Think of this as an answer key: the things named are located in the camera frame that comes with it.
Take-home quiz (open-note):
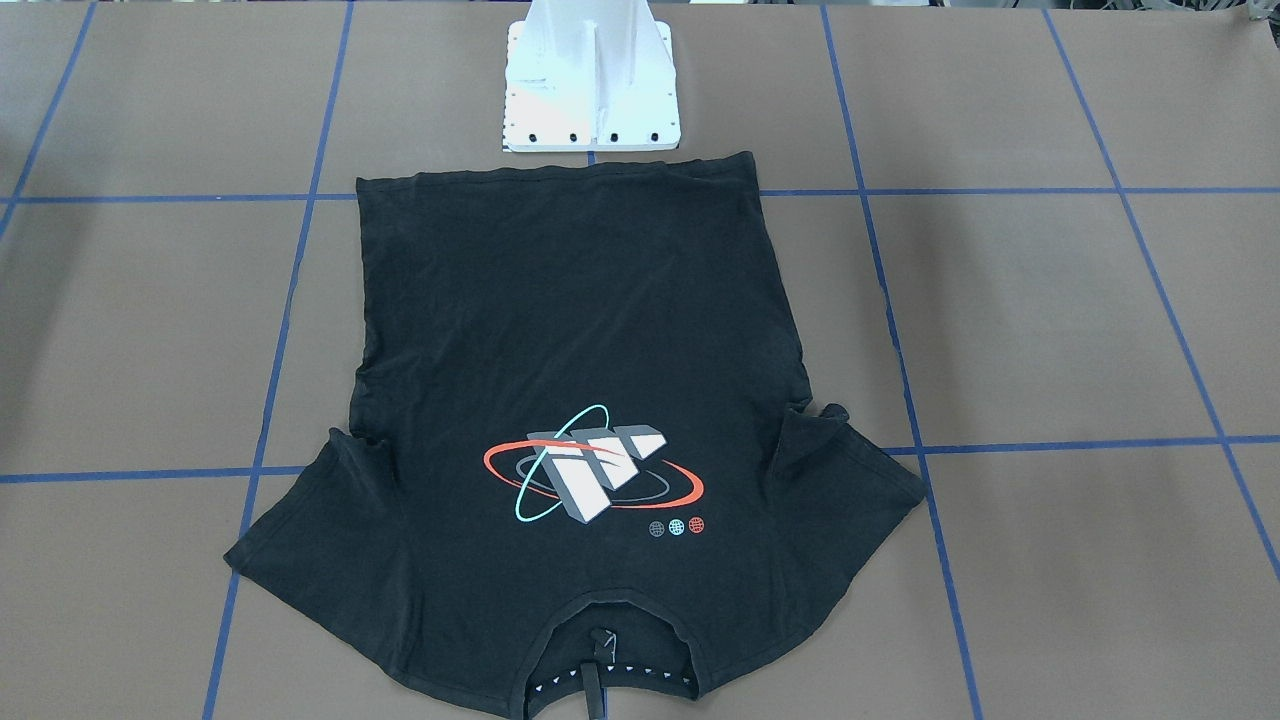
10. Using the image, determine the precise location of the black graphic t-shirt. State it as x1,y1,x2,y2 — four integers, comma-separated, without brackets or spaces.
225,151,927,719

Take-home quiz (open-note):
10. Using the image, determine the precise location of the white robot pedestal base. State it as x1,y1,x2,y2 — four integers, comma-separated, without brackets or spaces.
502,1,682,152

